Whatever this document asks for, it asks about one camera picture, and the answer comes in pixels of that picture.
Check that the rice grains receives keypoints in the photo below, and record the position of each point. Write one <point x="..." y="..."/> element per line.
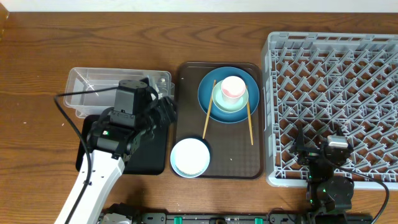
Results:
<point x="191" y="156"/>

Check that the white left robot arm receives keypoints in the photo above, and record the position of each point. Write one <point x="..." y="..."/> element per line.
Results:
<point x="111" y="141"/>

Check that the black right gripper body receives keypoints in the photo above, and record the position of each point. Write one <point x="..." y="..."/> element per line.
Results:
<point x="310" y="154"/>

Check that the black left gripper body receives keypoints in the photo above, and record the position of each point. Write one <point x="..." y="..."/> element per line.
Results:
<point x="142" y="122"/>

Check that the brown serving tray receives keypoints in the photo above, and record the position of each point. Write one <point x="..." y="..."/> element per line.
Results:
<point x="231" y="154"/>

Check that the wooden chopstick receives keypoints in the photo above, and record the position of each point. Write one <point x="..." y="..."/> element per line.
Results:
<point x="208" y="111"/>
<point x="249" y="118"/>

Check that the black tray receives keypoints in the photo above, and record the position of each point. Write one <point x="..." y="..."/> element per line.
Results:
<point x="149" y="159"/>

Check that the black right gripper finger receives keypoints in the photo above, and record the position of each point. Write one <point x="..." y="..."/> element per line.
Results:
<point x="299" y="144"/>
<point x="338" y="134"/>

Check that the pink cup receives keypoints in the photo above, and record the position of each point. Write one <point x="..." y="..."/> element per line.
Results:
<point x="232" y="89"/>

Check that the light green bowl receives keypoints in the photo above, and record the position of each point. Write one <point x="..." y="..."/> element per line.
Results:
<point x="222" y="103"/>

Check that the grey dishwasher rack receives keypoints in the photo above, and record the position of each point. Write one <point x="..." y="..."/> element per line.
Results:
<point x="322" y="80"/>

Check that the dark blue plate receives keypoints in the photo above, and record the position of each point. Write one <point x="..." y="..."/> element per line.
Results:
<point x="219" y="74"/>

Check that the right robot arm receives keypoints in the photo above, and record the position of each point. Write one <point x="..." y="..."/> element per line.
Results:
<point x="327" y="192"/>

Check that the clear plastic bin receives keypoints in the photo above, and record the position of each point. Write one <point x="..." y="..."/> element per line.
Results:
<point x="94" y="79"/>

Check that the light blue bowl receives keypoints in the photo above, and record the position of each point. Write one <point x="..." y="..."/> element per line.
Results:
<point x="190" y="157"/>

